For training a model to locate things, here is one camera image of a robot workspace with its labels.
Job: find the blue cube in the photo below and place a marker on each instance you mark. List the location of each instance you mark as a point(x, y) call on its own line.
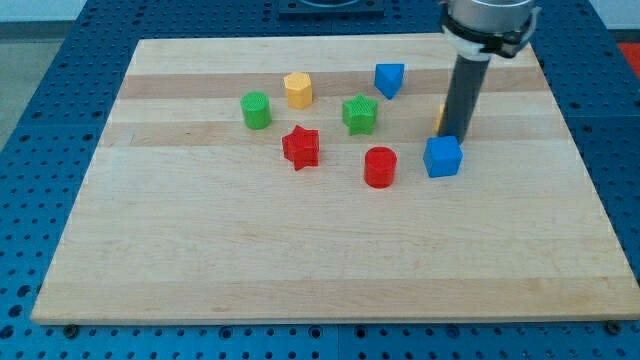
point(442, 156)

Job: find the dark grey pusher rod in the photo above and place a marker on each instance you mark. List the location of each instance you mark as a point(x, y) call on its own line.
point(464, 88)

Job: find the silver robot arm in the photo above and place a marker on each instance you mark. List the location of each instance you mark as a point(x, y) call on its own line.
point(479, 29)

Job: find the red star block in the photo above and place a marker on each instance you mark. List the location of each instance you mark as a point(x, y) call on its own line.
point(301, 147)

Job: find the red cylinder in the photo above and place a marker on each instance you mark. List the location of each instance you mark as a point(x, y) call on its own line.
point(380, 165)

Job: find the wooden board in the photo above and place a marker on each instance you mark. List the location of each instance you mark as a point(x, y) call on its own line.
point(186, 216)

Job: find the green star block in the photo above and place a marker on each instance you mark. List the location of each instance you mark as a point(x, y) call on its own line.
point(359, 114)

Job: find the yellow hexagon block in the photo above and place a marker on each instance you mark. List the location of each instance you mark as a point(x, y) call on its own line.
point(299, 90)

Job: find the green cylinder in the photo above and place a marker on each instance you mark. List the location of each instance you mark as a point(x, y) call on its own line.
point(256, 112)

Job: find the blue triangular prism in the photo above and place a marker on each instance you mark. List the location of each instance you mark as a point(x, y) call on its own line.
point(388, 78)

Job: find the yellow block behind rod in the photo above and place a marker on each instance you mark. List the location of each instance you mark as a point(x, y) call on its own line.
point(437, 122)

